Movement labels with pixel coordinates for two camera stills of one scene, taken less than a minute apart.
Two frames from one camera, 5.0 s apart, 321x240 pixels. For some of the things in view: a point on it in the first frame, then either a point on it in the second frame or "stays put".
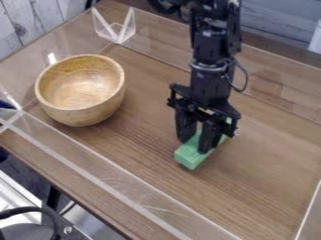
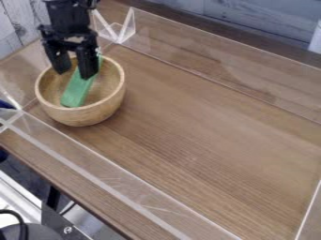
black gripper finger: [185, 125] to [59, 55]
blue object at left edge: [6, 104] stays put
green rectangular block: [188, 156] to [78, 87]
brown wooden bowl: [79, 89] stays put
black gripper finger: [210, 136] to [89, 60]
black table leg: [52, 197] stays put
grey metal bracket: [70, 231] stays put
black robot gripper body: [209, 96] to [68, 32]
